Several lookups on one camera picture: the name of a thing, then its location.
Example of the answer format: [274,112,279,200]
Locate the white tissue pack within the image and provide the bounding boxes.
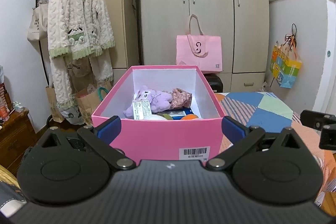
[132,100,152,120]

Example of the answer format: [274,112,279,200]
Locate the orange makeup sponge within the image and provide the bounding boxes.
[181,114,199,121]

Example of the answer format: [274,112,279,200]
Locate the blue wet wipes pack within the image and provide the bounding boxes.
[166,107,193,120]

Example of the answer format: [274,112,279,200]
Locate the purple plush toy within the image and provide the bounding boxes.
[123,86,173,119]

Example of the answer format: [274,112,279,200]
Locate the pink cardboard storage box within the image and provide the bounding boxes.
[92,65,225,162]

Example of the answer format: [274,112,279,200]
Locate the pink floral fabric scrunchie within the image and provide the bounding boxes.
[170,88,193,110]

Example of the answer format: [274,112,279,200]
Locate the white round plush toy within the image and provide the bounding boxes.
[143,114,167,121]

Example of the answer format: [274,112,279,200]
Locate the green makeup sponge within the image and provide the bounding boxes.
[157,113,173,120]

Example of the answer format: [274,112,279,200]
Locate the white door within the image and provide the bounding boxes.
[313,0,335,113]

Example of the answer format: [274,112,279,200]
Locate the brown paper bag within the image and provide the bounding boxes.
[75,81,112,125]

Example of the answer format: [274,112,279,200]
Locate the patchwork tablecloth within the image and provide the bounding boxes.
[215,92,335,206]

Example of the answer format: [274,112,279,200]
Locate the black suitcase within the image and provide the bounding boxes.
[204,73,223,93]

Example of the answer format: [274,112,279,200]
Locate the colourful paper gift bag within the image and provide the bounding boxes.
[270,23,302,89]

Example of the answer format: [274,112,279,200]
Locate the wooden side cabinet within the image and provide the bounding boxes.
[0,107,38,176]

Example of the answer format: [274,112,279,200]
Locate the pink tote bag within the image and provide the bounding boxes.
[176,14,223,73]

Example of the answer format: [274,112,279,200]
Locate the cream knitted cardigan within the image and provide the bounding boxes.
[47,0,115,110]

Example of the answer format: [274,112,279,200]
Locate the canvas tote bag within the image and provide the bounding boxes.
[27,0,49,42]

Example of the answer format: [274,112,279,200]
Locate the beige wardrobe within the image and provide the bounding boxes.
[136,0,269,92]

